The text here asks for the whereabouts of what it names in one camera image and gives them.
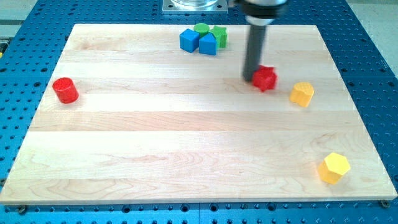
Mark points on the green cylinder block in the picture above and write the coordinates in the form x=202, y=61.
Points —
x=202, y=29

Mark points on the yellow heart block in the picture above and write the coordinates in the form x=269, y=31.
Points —
x=302, y=93

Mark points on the blue perforated metal table plate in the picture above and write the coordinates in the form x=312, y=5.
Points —
x=33, y=52

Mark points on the blue cube block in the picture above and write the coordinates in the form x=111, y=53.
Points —
x=189, y=40

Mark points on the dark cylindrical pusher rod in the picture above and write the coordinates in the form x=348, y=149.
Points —
x=254, y=48

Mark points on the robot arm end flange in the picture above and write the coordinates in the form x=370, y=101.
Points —
x=262, y=12

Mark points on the yellow hexagon block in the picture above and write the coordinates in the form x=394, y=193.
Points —
x=333, y=168

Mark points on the red star block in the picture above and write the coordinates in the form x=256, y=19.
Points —
x=264, y=78

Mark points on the blue arch-top block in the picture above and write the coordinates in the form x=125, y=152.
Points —
x=208, y=44

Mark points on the light wooden board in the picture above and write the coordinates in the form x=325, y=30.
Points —
x=156, y=124

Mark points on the red cylinder block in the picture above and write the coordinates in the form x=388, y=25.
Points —
x=65, y=90

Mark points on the green star block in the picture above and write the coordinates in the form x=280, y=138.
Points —
x=220, y=34

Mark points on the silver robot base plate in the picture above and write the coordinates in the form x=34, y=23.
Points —
x=194, y=6

